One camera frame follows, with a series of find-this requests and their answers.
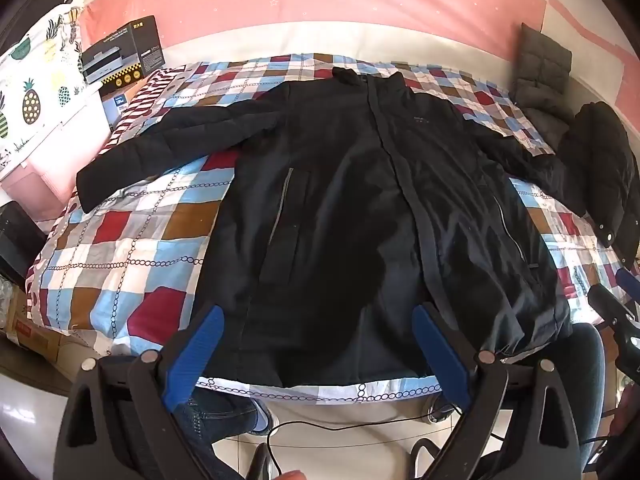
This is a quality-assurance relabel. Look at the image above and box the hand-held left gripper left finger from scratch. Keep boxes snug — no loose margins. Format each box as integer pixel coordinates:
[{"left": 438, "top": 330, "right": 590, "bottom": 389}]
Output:
[{"left": 52, "top": 304, "right": 236, "bottom": 480}]

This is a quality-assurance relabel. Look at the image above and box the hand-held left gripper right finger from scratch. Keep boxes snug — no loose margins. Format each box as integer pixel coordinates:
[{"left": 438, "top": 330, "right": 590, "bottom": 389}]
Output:
[{"left": 410, "top": 302, "right": 583, "bottom": 480}]

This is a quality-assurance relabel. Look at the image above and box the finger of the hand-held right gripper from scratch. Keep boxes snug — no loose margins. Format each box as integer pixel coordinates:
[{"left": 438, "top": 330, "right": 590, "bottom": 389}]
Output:
[
  {"left": 615, "top": 267, "right": 640, "bottom": 306},
  {"left": 587, "top": 284, "right": 640, "bottom": 376}
]

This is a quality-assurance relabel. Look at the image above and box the person's left leg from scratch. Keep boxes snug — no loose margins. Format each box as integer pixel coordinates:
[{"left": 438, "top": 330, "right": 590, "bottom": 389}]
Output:
[{"left": 172, "top": 387, "right": 266, "bottom": 480}]

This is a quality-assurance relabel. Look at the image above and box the person's leg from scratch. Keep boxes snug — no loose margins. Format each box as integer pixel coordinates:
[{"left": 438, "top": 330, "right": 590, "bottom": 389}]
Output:
[
  {"left": 565, "top": 322, "right": 608, "bottom": 461},
  {"left": 172, "top": 387, "right": 266, "bottom": 480}
]

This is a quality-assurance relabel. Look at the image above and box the person's right leg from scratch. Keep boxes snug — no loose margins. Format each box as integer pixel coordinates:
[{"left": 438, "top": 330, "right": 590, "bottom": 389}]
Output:
[{"left": 565, "top": 322, "right": 608, "bottom": 461}]

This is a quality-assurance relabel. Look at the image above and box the blue and white shoe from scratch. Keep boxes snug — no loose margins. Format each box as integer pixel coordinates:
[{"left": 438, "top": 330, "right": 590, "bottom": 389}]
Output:
[{"left": 247, "top": 397, "right": 275, "bottom": 436}]

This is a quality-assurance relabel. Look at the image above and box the black puffer jacket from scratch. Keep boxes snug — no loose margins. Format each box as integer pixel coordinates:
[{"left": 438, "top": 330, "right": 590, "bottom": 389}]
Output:
[{"left": 557, "top": 101, "right": 640, "bottom": 268}]

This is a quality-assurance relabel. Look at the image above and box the checkered bed sheet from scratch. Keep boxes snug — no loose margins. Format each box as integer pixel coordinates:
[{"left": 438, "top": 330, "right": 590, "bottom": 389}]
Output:
[{"left": 25, "top": 52, "right": 636, "bottom": 406}]

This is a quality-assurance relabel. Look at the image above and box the brown cardboard box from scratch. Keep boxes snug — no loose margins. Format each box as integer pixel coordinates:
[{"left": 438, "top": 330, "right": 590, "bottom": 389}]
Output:
[{"left": 0, "top": 287, "right": 76, "bottom": 361}]

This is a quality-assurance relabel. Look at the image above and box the black case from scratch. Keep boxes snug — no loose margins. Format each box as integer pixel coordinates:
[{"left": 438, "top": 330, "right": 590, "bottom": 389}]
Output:
[{"left": 0, "top": 200, "right": 48, "bottom": 286}]

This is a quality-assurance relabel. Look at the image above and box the dark grey cushion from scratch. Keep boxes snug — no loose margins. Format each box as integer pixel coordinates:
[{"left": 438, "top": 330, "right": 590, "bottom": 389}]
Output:
[{"left": 512, "top": 22, "right": 576, "bottom": 153}]

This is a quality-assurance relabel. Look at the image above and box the blue and white box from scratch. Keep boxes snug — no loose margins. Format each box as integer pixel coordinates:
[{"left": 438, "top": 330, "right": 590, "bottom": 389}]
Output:
[{"left": 98, "top": 72, "right": 151, "bottom": 128}]

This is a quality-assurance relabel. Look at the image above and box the pineapple print cloth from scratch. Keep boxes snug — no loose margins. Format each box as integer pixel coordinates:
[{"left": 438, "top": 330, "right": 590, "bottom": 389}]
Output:
[{"left": 0, "top": 5, "right": 108, "bottom": 181}]

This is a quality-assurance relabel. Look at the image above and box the black printed carton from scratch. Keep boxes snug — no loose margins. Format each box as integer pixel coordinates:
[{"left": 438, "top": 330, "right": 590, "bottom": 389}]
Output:
[{"left": 81, "top": 15, "right": 166, "bottom": 86}]

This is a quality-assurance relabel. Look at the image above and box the black cable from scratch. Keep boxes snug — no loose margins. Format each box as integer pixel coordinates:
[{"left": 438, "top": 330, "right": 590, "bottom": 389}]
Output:
[{"left": 266, "top": 406, "right": 457, "bottom": 480}]

